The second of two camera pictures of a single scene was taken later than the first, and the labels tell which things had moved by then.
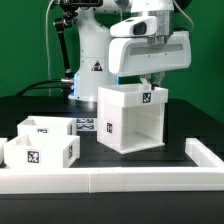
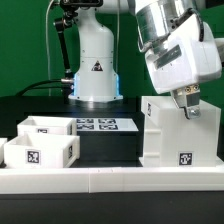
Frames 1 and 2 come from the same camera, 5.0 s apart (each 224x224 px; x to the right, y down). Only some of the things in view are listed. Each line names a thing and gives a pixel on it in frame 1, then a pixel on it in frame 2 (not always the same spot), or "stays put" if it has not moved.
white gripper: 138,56 → 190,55
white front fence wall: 96,180 stays put
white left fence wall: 2,141 stays put
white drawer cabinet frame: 129,118 → 170,139
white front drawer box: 57,151 stays put
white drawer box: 47,125 stays put
